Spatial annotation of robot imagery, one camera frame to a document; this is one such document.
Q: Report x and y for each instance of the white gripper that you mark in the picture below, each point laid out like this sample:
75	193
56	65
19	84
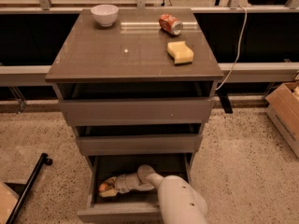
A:
121	184

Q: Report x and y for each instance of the orange fruit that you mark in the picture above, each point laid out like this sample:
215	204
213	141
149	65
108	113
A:
103	187

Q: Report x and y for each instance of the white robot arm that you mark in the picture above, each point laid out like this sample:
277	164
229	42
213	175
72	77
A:
179	202

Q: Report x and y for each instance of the grey bottom drawer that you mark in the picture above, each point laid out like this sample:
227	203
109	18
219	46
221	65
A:
134	205

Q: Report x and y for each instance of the grey drawer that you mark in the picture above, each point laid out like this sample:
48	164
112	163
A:
139	139
137	103
134	205

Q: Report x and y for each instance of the grey middle drawer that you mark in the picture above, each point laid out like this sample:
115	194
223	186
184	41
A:
139	139

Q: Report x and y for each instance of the grey top drawer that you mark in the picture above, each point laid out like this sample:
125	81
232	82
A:
137	103

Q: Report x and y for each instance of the grey drawer cabinet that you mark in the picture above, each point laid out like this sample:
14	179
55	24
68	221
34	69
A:
132	50

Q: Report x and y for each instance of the black metal bar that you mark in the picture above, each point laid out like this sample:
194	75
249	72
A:
43	160

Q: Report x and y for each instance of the black table leg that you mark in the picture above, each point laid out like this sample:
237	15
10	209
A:
225	102

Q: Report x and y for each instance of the yellow sponge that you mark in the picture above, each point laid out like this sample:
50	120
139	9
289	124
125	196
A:
180	52

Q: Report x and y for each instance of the white ceramic bowl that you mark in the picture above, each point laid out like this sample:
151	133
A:
105	15

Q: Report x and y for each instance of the red soda can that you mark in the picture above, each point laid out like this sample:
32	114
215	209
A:
171	24

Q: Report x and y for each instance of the cardboard box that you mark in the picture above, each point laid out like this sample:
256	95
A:
283	110

